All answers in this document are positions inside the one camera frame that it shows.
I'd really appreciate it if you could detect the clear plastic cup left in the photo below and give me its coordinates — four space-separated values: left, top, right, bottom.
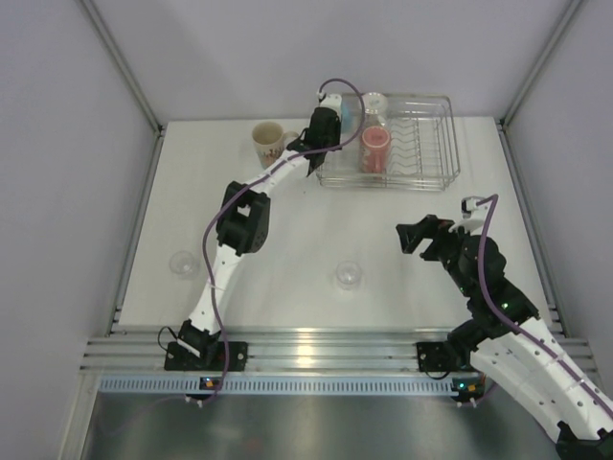
169 250 199 278

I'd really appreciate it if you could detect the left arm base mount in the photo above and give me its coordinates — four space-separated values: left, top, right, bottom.
164 340 248 372

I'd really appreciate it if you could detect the white floral mug orange inside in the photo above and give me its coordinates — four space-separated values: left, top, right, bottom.
362 92 388 127

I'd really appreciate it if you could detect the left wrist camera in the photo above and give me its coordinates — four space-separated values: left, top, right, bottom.
318 93 342 116

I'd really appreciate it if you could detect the aluminium mounting rail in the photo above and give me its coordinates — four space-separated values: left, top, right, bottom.
79 327 447 375

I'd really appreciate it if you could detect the clear plastic cup centre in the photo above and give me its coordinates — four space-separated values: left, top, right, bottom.
335 261 363 290

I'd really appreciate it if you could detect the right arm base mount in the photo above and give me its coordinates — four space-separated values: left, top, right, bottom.
416 341 465 380

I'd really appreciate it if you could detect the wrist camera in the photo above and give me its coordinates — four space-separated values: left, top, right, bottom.
449 195 498 234
318 93 342 116

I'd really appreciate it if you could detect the pink ghost pattern mug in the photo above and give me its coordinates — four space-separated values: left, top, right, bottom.
360 126 392 173

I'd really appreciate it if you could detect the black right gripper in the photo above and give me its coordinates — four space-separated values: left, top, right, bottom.
397 214 478 297

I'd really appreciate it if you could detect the metal wire dish rack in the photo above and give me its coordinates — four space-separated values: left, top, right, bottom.
317 93 461 191

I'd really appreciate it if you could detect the beige coral pattern mug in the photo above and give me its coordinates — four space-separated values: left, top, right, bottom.
251 121 299 169

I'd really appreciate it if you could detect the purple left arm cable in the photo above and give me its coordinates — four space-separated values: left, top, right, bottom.
186 77 368 408

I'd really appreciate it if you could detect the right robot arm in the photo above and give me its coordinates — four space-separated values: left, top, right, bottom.
396 215 612 459

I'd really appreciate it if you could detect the clear plastic cup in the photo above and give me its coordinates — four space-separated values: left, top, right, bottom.
169 250 199 278
335 261 363 290

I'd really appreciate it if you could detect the light blue mug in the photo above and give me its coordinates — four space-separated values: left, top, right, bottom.
341 93 361 136

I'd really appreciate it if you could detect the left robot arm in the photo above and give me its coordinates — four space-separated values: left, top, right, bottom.
175 106 341 370

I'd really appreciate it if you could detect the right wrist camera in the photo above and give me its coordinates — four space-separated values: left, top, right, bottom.
449 195 498 234

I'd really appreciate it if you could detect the perforated cable duct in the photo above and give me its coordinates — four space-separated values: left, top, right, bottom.
99 375 463 396

